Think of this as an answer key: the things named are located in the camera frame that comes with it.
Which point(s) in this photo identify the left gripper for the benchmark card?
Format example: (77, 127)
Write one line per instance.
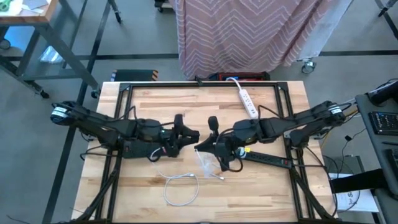
(155, 132)

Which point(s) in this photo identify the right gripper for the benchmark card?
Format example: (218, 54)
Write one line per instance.
(239, 133)

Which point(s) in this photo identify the light blue wall charger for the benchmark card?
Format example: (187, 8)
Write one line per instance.
(242, 153)

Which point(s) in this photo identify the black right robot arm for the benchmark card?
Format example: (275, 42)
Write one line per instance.
(295, 121)

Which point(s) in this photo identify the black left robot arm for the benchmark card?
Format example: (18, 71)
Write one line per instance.
(93, 124)

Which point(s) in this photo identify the black USB power strip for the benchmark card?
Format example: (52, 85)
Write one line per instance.
(140, 151)

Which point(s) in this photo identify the white power strip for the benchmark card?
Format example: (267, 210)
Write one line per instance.
(248, 104)

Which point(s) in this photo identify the black case with hazard stripes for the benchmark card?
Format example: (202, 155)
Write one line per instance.
(133, 75)

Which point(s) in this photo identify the red black box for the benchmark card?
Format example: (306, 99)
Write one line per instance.
(248, 76)

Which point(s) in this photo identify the pink chevron blanket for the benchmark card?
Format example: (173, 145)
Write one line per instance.
(242, 37)

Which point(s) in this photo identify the grey computer box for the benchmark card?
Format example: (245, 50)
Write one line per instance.
(348, 161)

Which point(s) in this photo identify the black desk crossbar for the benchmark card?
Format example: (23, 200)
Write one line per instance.
(357, 182)

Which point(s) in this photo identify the black stand leg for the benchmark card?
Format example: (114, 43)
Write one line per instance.
(115, 12)
(385, 7)

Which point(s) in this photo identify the white paper sheet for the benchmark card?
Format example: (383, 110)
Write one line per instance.
(357, 202)

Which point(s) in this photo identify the grey desk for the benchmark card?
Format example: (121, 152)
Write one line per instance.
(367, 146)

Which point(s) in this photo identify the black keyboard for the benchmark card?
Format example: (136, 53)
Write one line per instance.
(392, 161)
(384, 123)

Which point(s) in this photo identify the black pen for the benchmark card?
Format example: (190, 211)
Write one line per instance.
(390, 143)

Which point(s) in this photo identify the black bulky device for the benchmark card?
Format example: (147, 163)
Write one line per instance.
(384, 93)

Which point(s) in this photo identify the wooden workbench with black legs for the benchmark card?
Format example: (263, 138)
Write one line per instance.
(28, 18)

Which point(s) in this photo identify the grey paper sheets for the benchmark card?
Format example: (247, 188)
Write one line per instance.
(31, 4)

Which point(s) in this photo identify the green tool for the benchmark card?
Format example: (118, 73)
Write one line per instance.
(4, 5)

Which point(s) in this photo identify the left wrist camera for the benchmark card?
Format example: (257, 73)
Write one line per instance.
(178, 119)

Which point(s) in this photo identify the black aluminium table frame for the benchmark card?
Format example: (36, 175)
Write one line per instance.
(202, 84)

